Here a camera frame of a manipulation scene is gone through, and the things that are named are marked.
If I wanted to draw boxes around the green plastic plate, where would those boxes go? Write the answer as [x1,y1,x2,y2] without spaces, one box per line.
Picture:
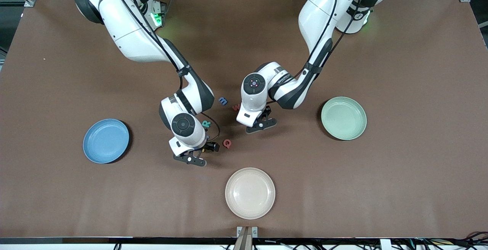
[321,96,368,141]

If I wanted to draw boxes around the blue plastic plate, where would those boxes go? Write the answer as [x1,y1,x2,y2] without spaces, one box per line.
[83,119,130,164]

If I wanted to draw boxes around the black cable bundle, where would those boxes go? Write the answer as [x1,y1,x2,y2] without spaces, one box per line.
[381,232,488,250]

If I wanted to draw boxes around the beige plastic plate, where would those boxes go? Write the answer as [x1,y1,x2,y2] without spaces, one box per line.
[225,167,276,220]

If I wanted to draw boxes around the metal camera pole bracket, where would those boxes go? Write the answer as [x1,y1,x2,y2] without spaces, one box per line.
[236,226,258,250]

